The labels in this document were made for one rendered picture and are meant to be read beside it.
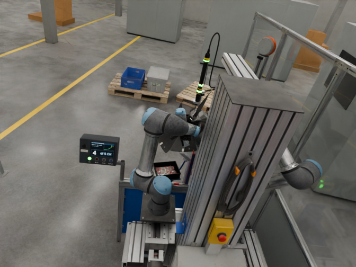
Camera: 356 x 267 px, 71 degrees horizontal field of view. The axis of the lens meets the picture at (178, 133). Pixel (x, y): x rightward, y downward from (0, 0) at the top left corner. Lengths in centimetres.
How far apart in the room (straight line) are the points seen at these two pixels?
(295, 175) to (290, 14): 643
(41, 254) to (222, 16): 651
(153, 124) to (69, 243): 176
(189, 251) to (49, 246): 176
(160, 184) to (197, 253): 44
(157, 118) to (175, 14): 786
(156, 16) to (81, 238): 770
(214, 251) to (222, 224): 20
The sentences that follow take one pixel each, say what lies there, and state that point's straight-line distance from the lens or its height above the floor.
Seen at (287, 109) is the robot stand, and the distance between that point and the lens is 89.
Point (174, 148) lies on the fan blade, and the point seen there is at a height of 110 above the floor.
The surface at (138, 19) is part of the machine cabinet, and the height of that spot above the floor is 55.
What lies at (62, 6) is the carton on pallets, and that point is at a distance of 979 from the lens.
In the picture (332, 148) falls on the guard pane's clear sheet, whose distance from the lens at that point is 173.
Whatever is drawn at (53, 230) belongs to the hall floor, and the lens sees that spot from 291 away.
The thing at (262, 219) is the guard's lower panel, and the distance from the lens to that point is 241.
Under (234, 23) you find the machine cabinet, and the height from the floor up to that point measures 127.
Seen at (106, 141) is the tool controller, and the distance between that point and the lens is 182.
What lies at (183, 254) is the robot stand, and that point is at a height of 123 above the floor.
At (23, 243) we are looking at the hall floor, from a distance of 290.
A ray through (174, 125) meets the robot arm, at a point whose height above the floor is 165.
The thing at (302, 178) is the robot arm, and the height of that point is 159.
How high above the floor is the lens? 236
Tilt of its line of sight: 34 degrees down
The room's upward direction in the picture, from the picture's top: 11 degrees clockwise
